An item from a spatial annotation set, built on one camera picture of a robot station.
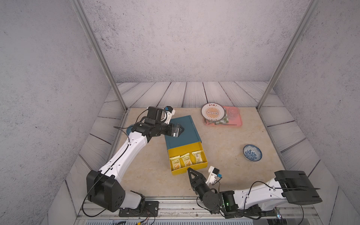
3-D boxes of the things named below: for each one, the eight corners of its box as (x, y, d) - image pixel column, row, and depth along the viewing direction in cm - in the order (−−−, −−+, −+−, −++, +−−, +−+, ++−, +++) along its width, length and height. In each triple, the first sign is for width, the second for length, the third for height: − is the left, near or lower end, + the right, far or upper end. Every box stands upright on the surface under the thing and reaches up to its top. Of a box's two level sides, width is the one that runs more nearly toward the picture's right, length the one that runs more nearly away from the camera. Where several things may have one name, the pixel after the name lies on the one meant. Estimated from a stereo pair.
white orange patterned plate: (201, 121, 114) (202, 118, 111) (200, 105, 126) (200, 102, 124) (226, 121, 114) (227, 118, 111) (222, 105, 126) (222, 102, 123)
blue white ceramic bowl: (244, 162, 91) (246, 158, 88) (240, 147, 98) (242, 144, 95) (261, 162, 91) (264, 158, 88) (255, 147, 98) (258, 144, 95)
